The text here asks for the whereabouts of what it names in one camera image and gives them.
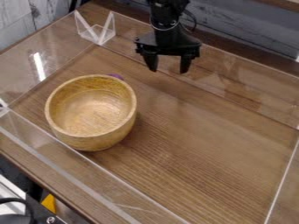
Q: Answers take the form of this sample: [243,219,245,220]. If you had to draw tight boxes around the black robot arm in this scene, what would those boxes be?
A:
[135,0,202,74]

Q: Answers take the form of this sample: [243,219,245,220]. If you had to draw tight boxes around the clear acrylic tray walls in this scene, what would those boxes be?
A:
[0,16,299,224]

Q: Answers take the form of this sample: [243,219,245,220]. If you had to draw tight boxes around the brown wooden bowl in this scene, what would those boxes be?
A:
[45,74,137,151]

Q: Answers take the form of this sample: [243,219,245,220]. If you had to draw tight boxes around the black device with yellow label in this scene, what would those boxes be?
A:
[26,195,67,224]

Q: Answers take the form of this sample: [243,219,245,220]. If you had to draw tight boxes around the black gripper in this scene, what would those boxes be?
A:
[135,27,202,74]

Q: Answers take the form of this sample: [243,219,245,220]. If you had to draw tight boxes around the black cable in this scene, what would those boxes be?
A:
[0,197,36,224]

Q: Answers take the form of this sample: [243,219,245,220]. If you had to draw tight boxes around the clear acrylic corner bracket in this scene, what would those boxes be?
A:
[74,10,117,46]

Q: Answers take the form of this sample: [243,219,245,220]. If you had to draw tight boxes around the purple eggplant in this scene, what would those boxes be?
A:
[109,73,125,81]

